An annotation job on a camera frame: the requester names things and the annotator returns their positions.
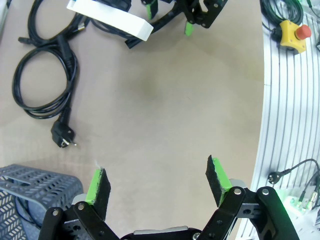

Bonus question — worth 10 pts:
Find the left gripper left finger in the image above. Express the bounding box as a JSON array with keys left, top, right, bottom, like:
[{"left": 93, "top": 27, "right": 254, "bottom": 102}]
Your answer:
[{"left": 38, "top": 167, "right": 121, "bottom": 240}]

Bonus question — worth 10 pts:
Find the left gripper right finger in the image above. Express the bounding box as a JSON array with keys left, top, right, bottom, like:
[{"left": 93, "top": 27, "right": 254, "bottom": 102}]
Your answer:
[{"left": 199, "top": 154, "right": 301, "bottom": 240}]

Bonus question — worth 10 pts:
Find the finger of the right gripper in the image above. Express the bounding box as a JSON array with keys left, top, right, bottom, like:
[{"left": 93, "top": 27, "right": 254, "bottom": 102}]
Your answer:
[
  {"left": 140, "top": 0, "right": 161, "bottom": 21},
  {"left": 178, "top": 0, "right": 229, "bottom": 37}
]

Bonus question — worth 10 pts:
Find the black USB cable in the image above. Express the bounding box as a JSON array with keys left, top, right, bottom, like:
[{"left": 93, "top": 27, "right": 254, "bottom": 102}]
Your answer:
[{"left": 89, "top": 9, "right": 187, "bottom": 50}]

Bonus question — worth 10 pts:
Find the blue-grey perforated plastic basket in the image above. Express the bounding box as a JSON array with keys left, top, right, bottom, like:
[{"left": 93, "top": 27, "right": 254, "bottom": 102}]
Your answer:
[{"left": 0, "top": 163, "right": 85, "bottom": 240}]

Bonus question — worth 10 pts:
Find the green lit electronics unit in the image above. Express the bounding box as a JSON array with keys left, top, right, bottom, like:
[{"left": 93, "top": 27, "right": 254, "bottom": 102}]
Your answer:
[{"left": 282, "top": 184, "right": 320, "bottom": 216}]

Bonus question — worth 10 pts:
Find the yellow emergency stop button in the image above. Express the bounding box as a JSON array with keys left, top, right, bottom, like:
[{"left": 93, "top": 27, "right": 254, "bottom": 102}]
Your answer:
[{"left": 279, "top": 19, "right": 313, "bottom": 55}]

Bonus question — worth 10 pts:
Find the black plug with thin cable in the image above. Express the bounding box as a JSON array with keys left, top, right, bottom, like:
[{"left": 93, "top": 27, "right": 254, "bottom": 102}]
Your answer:
[{"left": 267, "top": 159, "right": 320, "bottom": 186}]

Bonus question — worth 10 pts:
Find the dark coiled cable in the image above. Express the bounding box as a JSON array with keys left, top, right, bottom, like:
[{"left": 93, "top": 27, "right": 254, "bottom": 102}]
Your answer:
[{"left": 259, "top": 0, "right": 306, "bottom": 42}]

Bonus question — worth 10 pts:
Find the slotted aluminium base plate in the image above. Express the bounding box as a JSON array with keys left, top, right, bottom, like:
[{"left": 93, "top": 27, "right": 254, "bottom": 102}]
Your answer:
[{"left": 240, "top": 0, "right": 320, "bottom": 240}]

